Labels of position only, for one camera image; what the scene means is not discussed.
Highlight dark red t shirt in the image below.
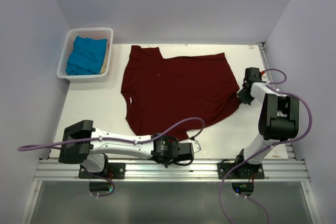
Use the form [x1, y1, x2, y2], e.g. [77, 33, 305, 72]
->
[121, 45, 240, 141]

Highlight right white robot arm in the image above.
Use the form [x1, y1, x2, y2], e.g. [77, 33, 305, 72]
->
[234, 67, 299, 178]

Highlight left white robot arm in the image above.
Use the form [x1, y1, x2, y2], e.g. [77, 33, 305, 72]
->
[58, 120, 201, 178]

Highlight blue t shirt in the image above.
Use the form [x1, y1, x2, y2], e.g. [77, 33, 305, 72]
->
[66, 36, 109, 76]

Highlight white plastic basket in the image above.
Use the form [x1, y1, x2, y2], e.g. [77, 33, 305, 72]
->
[56, 27, 113, 83]

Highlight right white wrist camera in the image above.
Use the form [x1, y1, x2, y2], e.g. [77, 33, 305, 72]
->
[260, 70, 266, 78]

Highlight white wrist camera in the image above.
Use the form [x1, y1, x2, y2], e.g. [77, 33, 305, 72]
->
[260, 70, 266, 78]
[191, 140, 202, 154]

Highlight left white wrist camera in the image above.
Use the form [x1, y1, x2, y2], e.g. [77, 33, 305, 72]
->
[191, 140, 202, 154]

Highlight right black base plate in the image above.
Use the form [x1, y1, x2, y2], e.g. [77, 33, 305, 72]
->
[217, 159, 265, 179]

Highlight aluminium mounting rail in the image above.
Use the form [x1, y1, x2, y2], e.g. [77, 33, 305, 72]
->
[33, 158, 310, 182]

